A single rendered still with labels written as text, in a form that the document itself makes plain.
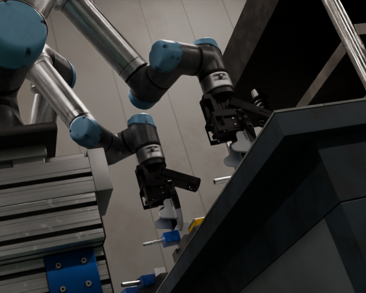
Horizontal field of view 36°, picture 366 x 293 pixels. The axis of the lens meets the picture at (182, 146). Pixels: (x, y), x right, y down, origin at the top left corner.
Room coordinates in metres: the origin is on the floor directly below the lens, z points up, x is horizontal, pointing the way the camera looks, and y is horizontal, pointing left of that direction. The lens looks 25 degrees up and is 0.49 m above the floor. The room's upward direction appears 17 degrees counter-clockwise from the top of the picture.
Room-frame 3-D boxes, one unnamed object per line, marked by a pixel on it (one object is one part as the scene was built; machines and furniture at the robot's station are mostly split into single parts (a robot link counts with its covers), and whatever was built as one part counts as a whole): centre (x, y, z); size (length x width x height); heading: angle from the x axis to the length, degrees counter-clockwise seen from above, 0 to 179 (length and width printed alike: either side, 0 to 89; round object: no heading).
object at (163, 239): (1.42, 0.11, 0.91); 0.13 x 0.05 x 0.05; 110
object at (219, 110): (1.19, -0.12, 1.09); 0.09 x 0.08 x 0.12; 110
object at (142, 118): (1.43, 0.10, 1.23); 0.09 x 0.08 x 0.11; 73
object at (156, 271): (1.55, 0.22, 0.85); 0.13 x 0.05 x 0.05; 127
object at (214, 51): (1.19, -0.12, 1.25); 0.09 x 0.08 x 0.11; 131
